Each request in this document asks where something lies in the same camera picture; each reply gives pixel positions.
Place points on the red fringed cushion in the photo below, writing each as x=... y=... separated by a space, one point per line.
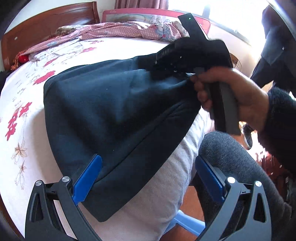
x=23 y=59

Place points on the wicker chair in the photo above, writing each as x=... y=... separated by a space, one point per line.
x=235 y=61

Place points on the black pants with white print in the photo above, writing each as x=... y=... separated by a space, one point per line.
x=115 y=111

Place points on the pink bed guard rail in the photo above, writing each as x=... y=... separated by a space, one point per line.
x=129 y=15

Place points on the wooden headboard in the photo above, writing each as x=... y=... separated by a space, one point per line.
x=46 y=25

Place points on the window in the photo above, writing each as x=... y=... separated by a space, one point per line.
x=231 y=16

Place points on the dark red curtain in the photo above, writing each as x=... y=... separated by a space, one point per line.
x=138 y=4

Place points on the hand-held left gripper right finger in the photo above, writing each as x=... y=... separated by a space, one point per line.
x=209 y=176

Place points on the person's grey trouser leg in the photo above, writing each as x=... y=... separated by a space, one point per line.
x=238 y=157

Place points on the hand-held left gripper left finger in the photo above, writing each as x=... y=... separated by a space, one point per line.
x=86 y=183

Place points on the pink patterned quilt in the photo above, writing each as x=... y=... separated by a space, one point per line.
x=120 y=30

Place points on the blue plastic stool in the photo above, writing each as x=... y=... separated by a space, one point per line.
x=185 y=222

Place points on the bed with white floral sheet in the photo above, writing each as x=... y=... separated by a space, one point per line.
x=27 y=97

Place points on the person's right hand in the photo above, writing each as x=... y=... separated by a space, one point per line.
x=249 y=104

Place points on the person's right forearm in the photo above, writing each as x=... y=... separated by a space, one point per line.
x=279 y=120

